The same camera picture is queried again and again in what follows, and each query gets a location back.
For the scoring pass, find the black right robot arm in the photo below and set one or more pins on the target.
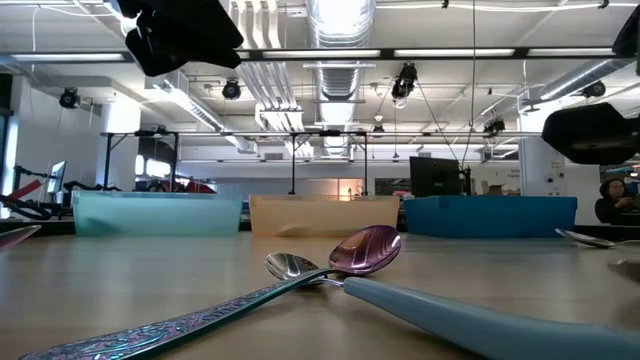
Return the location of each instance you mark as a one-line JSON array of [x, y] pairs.
[[631, 35]]

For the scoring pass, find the black ceiling spotlight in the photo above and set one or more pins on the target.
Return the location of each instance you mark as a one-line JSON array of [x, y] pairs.
[[594, 89], [69, 98], [494, 126], [231, 90], [404, 82]]

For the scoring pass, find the white column with signs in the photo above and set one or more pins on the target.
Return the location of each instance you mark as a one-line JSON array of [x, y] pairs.
[[530, 150]]

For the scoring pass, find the black rig crossbar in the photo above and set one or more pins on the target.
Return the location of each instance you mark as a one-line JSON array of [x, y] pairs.
[[257, 54]]

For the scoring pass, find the white ceiling conduit bundle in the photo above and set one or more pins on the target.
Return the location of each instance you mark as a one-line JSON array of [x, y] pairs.
[[270, 90]]

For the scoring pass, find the plain white column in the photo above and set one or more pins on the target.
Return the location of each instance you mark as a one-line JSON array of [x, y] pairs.
[[122, 120]]

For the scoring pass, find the cardboard box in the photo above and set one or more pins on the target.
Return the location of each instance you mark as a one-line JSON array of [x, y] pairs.
[[496, 190]]

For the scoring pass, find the blue plastic bin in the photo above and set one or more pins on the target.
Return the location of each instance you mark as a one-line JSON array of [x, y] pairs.
[[490, 215]]

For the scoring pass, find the black computer monitor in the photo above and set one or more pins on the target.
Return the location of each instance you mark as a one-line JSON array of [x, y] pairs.
[[434, 176]]

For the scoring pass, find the teal translucent plastic bin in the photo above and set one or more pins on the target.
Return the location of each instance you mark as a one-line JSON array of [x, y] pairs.
[[165, 215]]

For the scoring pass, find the slim grey computer monitor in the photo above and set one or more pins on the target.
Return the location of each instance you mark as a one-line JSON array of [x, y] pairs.
[[56, 177]]

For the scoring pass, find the orange translucent plastic bin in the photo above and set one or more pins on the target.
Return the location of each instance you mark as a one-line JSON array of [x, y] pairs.
[[320, 215]]

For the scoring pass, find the purple iridescent spoon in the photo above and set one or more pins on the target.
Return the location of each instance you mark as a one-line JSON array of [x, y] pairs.
[[15, 236]]

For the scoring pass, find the slanted silver ceiling duct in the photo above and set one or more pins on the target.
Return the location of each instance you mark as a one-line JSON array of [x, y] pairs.
[[580, 75]]

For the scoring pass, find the white rectangular ceiling duct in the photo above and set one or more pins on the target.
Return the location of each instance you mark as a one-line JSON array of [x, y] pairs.
[[200, 112]]

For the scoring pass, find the black metal frame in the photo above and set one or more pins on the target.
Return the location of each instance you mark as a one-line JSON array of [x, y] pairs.
[[106, 160], [293, 165]]

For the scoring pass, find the round silver ceiling duct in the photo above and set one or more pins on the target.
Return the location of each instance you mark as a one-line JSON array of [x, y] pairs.
[[340, 80]]

